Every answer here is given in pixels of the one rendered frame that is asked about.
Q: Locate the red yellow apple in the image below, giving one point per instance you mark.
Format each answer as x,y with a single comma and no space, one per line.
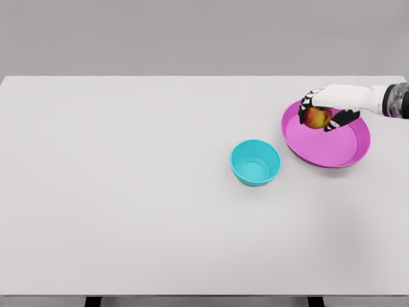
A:
317,117

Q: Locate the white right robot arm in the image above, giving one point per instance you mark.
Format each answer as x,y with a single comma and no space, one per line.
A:
388,99

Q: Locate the blue bowl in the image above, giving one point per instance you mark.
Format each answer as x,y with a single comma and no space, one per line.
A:
255,162

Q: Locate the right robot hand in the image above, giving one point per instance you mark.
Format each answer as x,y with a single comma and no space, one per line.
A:
337,96

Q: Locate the pink plate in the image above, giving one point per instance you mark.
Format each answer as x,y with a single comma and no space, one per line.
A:
322,145

